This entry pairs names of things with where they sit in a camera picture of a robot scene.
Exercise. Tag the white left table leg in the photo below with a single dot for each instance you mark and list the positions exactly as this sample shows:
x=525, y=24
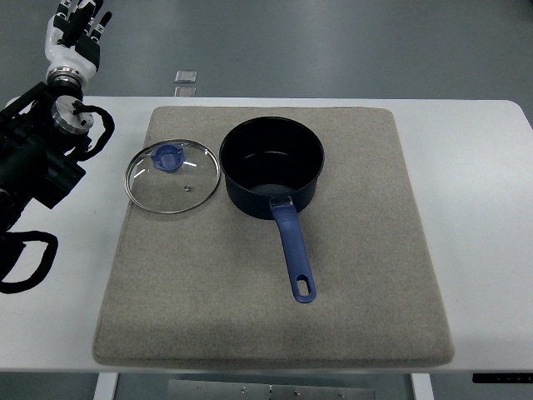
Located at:
x=106, y=386

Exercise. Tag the glass pot lid blue knob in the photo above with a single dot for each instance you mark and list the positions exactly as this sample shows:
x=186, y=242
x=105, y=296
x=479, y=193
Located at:
x=172, y=176

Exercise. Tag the metal table base plate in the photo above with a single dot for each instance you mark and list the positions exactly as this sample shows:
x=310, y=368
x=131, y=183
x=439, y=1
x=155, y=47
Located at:
x=181, y=389

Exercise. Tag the beige felt mat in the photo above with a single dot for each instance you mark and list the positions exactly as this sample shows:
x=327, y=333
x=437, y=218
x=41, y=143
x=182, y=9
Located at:
x=209, y=288

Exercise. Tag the white table leg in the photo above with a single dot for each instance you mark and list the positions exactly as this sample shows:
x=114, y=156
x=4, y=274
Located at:
x=106, y=386
x=421, y=386

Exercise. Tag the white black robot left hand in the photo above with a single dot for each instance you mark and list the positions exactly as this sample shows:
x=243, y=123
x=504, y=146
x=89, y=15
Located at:
x=72, y=42

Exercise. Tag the lower metal floor plate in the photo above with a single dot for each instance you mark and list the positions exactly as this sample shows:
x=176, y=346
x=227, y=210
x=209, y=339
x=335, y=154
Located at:
x=185, y=91

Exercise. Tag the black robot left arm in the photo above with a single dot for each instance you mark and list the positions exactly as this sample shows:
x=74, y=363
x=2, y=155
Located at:
x=45, y=135

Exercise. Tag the dark pot blue handle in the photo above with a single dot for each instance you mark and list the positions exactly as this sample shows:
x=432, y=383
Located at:
x=271, y=166

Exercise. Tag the white right table leg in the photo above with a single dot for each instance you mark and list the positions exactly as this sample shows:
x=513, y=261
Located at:
x=421, y=386

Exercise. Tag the black table control panel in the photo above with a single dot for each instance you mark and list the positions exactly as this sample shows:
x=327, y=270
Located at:
x=503, y=378

